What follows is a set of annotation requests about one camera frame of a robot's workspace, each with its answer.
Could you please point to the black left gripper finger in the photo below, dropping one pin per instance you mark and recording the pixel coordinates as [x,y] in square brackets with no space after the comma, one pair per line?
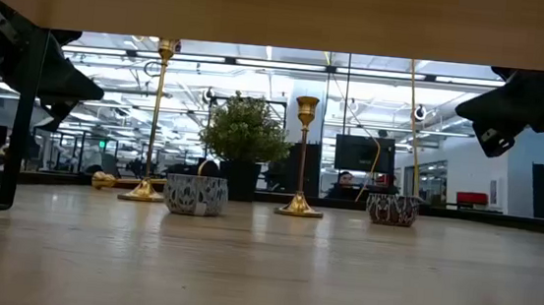
[56,111]
[66,80]

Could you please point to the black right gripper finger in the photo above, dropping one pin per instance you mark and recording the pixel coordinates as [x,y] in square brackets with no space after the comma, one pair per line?
[495,140]
[493,107]

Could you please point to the very long gold candlestick holder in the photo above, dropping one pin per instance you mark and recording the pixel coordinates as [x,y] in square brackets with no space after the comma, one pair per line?
[103,180]

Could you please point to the tall gold candlestick holder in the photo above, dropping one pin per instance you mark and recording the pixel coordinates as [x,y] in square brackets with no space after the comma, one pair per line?
[144,191]

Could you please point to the red patterned candle tin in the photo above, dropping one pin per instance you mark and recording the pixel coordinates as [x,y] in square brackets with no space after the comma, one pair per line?
[392,210]

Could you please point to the blue white patterned candle tin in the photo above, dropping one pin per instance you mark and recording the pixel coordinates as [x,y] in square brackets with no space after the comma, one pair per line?
[194,195]

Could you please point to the short gold candlestick holder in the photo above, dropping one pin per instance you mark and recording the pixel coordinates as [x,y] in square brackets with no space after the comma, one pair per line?
[298,206]

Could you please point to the red box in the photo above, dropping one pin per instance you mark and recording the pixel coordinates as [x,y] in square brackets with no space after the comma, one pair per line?
[472,198]

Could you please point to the black monitor screen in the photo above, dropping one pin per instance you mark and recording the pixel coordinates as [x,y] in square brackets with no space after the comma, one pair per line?
[361,153]

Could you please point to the person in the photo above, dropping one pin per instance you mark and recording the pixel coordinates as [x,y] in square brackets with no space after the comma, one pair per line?
[346,178]

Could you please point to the green potted plant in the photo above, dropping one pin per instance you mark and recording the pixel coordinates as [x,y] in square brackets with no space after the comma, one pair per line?
[244,130]

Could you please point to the black cabinet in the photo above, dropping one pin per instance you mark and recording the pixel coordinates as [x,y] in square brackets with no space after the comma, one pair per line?
[312,171]

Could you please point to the wooden shelf riser black legs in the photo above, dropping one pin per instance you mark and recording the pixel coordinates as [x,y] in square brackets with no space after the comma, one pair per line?
[284,10]

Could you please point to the white framed wall picture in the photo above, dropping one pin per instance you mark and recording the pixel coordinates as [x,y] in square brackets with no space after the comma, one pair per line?
[493,191]

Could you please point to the black round camera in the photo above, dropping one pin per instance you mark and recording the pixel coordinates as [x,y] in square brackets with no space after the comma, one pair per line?
[421,112]
[208,95]

